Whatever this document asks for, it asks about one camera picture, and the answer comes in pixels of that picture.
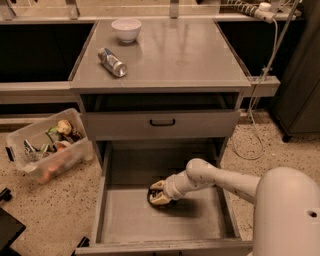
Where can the black drawer handle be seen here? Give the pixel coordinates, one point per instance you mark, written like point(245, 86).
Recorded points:
point(162, 123)

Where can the clear plastic storage bin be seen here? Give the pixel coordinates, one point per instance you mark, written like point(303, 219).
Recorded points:
point(57, 163)

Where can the white power strip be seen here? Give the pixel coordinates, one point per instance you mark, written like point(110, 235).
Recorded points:
point(261, 12)

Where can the silver drink can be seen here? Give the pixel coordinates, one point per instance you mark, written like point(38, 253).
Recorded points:
point(112, 63)

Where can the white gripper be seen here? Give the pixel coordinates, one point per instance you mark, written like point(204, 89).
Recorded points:
point(170, 188)

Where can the grey drawer cabinet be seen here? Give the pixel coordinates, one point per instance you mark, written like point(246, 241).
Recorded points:
point(174, 65)

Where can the dark grey side cabinet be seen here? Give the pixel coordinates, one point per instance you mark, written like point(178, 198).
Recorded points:
point(296, 106)

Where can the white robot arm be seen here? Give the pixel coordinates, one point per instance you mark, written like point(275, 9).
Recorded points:
point(286, 204)

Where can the black rxbar chocolate bar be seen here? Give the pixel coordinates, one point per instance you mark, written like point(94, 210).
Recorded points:
point(160, 206)

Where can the snack items in bin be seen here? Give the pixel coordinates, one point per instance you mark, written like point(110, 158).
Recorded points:
point(60, 136)

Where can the white bowl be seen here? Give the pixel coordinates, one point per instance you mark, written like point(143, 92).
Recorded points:
point(126, 29)

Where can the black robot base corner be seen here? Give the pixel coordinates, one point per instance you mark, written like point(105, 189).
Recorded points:
point(10, 230)

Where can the closed grey top drawer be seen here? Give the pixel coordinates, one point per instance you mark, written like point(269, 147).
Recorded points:
point(133, 125)

